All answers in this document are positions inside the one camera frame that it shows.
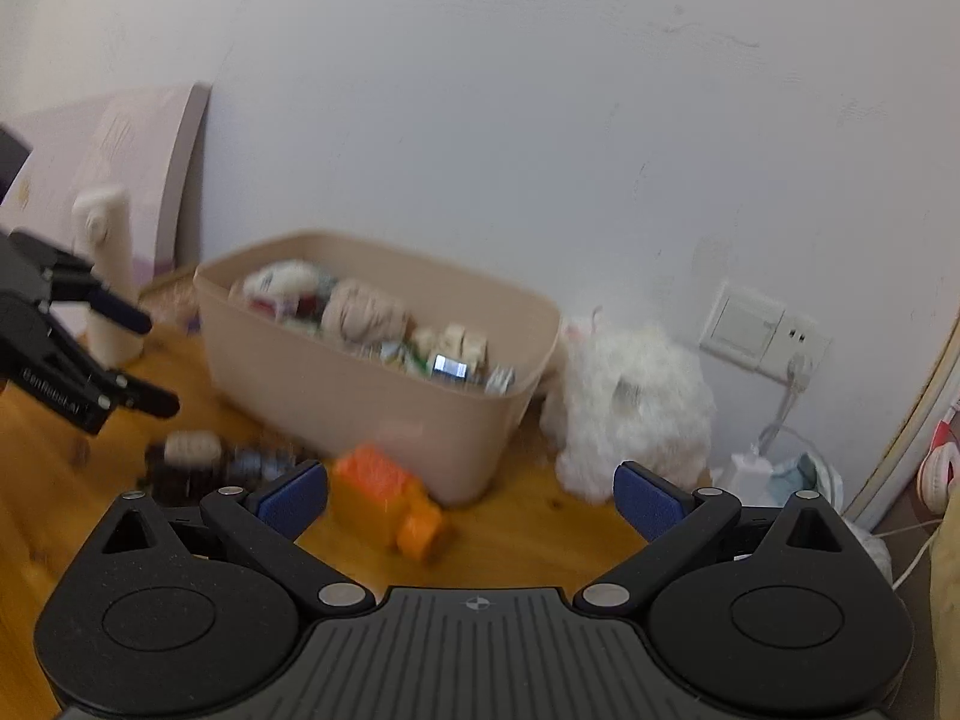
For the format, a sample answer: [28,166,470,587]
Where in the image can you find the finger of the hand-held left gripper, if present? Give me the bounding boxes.
[45,311,181,421]
[7,229,155,335]

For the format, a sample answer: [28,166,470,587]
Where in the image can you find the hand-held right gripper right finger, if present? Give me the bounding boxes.
[574,461,863,620]

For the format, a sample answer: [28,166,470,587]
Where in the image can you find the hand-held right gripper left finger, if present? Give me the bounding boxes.
[79,459,376,620]

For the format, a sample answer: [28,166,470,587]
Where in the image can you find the orange plastic toy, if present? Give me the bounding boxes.
[330,442,451,563]

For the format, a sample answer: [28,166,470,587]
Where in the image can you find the beige plastic storage bin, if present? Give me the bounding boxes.
[193,231,563,507]

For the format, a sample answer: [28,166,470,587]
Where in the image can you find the white and red plush toy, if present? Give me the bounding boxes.
[241,261,338,320]

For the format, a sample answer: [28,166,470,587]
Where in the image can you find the beige fluffy knit hat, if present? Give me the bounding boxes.
[321,277,415,350]

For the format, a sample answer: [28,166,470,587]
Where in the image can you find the beige fabric bow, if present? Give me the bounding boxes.
[412,322,492,376]

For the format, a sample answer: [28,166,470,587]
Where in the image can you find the wooden desktop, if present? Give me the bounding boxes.
[0,315,721,720]

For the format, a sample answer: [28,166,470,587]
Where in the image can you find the white thermos bottle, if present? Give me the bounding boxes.
[71,186,145,365]

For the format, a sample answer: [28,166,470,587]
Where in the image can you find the green plaid scrunchie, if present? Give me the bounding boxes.
[223,442,320,482]

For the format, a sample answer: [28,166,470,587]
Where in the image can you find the cream white scrunchie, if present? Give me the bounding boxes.
[163,429,224,462]

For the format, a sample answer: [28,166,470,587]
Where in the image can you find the brown hair scrunchie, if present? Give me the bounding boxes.
[142,450,226,505]

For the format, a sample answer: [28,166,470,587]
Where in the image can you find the white fluffy plush toy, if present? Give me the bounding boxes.
[540,307,717,503]

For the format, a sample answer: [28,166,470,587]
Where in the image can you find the white charger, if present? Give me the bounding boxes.
[731,450,773,503]

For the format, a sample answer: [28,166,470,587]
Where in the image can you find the floral patterned board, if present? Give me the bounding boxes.
[0,82,215,293]

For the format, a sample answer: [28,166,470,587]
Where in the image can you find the red and white headphones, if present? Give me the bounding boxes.
[919,405,960,515]

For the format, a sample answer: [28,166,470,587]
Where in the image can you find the plastic bag of yellow snacks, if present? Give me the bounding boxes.
[928,525,960,720]

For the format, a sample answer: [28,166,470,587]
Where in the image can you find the white plug cable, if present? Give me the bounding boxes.
[754,354,815,458]

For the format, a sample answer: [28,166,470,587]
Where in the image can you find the white wall socket plate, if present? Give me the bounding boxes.
[699,281,833,376]

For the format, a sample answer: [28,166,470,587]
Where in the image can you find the thin white cable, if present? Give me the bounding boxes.
[874,521,950,586]

